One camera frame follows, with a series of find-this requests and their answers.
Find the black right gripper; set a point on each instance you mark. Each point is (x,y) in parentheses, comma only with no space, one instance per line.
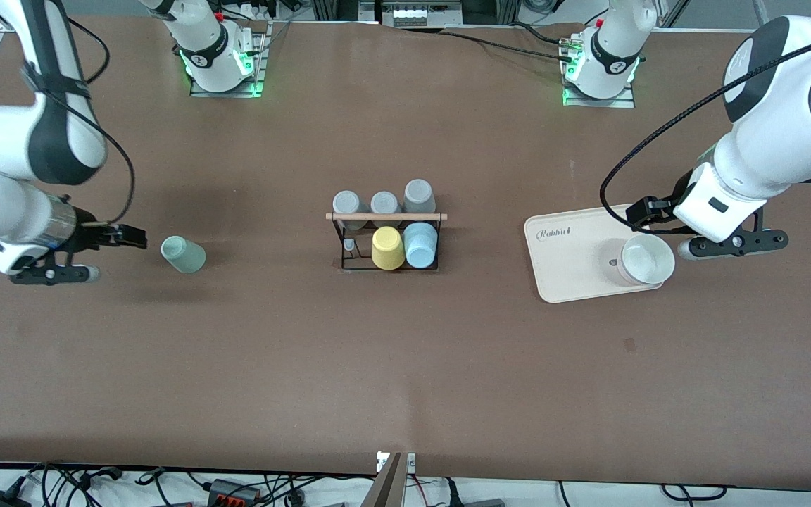
(90,236)

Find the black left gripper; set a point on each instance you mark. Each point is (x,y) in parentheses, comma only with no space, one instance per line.
(666,208)

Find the pale green cup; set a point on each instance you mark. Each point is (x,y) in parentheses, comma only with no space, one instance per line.
(184,255)

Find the light blue cup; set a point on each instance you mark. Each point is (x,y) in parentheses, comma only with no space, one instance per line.
(419,246)

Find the white bowl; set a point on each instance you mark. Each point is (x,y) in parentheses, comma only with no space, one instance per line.
(648,260)

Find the beige rabbit print tray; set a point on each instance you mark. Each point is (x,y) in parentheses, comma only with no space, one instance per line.
(567,260)

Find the grey cup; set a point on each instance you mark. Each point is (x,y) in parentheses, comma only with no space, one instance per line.
(385,203)
(348,202)
(419,195)

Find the yellow cup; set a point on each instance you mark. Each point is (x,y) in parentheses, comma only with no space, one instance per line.
(388,248)

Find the black orange terminal block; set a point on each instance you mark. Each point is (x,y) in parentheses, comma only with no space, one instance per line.
(233,491)

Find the black power adapter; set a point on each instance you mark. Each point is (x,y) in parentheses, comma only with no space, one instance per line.
(1,501)

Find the white power strip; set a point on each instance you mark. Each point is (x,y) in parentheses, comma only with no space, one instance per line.
(419,14)

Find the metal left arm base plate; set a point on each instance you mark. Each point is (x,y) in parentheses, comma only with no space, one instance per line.
(599,103)

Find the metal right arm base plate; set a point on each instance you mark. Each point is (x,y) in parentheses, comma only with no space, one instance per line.
(226,94)

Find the white pole bracket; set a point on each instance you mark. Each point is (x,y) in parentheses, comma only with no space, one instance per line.
(410,462)

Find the wooden camera pole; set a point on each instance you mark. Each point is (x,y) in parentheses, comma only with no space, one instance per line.
(386,486)

